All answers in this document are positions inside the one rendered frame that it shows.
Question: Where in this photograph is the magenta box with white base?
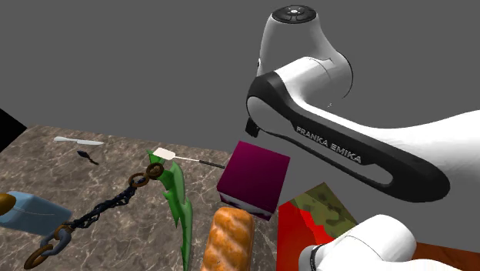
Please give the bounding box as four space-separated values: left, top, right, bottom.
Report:
216 140 292 222

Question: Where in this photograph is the green jagged curved blade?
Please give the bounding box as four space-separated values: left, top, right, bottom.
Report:
145 149 194 271

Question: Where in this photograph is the red patterned robot stand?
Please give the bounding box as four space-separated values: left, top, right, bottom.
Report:
276 182 359 271

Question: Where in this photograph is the golden brown bread loaf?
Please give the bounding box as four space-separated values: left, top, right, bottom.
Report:
200 206 255 271

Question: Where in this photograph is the small black spoon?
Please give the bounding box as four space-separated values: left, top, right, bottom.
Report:
76 149 100 166

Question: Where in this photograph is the white knife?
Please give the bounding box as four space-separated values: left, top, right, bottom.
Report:
53 135 105 146

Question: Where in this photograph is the light blue box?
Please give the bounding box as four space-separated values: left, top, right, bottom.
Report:
0 190 73 237

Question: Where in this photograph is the brown rounded object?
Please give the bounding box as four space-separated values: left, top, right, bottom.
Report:
0 192 18 217

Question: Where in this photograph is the white spatula with black handle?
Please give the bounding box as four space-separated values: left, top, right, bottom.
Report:
153 146 226 169

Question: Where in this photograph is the dark chain with brown rings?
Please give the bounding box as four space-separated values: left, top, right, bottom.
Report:
23 162 165 270

